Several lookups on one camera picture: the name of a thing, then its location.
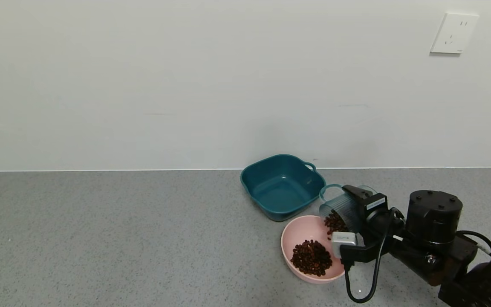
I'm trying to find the dark brown coffee beans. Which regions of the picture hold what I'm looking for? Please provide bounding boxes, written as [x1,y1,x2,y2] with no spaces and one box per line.
[290,211,351,277]

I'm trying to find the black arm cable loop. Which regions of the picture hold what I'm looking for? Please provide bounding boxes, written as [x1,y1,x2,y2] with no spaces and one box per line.
[456,230,491,259]

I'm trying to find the pink plastic bowl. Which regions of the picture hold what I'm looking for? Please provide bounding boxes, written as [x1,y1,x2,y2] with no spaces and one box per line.
[281,215,349,284]

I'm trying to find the translucent blue-grey measuring cup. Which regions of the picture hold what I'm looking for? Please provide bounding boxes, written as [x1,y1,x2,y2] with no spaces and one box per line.
[319,184,378,234]

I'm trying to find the teal plastic basin with handle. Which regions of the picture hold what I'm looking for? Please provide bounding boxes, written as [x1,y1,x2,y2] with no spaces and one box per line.
[240,154,327,222]

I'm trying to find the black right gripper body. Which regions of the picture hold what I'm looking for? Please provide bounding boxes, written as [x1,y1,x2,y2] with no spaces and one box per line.
[360,193,393,235]

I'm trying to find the white wall socket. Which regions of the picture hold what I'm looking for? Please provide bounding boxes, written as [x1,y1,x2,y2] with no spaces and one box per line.
[430,12,480,55]

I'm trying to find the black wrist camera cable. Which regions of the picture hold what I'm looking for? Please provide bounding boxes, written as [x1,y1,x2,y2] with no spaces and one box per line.
[344,208,399,304]

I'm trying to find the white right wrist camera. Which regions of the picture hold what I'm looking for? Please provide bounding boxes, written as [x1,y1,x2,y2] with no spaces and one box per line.
[330,231,384,266]

